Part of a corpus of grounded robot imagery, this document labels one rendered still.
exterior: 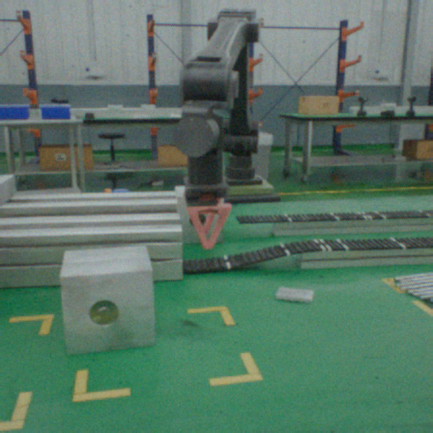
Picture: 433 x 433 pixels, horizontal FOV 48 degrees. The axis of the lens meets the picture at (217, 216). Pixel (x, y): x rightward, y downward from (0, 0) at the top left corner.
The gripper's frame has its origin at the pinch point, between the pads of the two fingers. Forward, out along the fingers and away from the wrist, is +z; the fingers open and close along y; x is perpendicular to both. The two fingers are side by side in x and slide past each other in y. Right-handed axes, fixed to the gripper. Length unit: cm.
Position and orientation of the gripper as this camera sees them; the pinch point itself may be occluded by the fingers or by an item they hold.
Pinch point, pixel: (206, 236)
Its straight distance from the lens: 80.4
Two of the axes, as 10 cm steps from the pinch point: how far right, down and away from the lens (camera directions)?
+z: 0.0, 9.7, 2.5
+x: 9.9, -0.3, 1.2
